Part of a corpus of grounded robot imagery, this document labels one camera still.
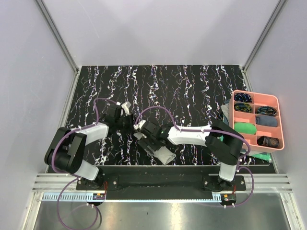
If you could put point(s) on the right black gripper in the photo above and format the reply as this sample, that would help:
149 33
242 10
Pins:
145 142

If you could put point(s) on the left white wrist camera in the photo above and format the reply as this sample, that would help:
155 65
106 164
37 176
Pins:
125 108

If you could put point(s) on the dark brown napkin roll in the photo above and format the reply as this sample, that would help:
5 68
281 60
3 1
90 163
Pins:
268 142

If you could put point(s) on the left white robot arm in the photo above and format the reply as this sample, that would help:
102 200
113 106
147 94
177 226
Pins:
66 151

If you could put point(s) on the black marble pattern mat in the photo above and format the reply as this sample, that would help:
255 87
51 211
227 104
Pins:
192 93

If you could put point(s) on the pink divided tray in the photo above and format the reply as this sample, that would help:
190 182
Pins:
258 100

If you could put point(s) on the blue patterned napkin roll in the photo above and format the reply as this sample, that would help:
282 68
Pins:
243 97

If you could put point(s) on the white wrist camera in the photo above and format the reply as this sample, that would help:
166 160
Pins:
138 126
125 108

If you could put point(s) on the yellow patterned napkin roll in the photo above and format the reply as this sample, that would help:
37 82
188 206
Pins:
243 107

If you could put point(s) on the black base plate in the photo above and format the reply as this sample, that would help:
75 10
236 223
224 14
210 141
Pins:
161 183

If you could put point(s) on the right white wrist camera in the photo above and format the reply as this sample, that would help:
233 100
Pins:
138 126

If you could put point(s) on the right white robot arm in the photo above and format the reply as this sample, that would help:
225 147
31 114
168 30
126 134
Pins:
222 141

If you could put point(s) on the stack of coloured cloths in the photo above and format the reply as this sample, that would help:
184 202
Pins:
256 154

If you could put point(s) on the green napkin roll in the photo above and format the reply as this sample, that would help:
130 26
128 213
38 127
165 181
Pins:
245 128

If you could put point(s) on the grey-blue folded napkin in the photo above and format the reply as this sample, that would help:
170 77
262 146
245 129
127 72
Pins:
268 121

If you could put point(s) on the blue-orange patterned napkin roll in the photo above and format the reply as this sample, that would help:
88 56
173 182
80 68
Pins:
266 110

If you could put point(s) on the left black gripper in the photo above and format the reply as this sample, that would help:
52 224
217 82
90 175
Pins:
131 120

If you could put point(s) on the grey cloth napkin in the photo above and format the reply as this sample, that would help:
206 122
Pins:
162 153

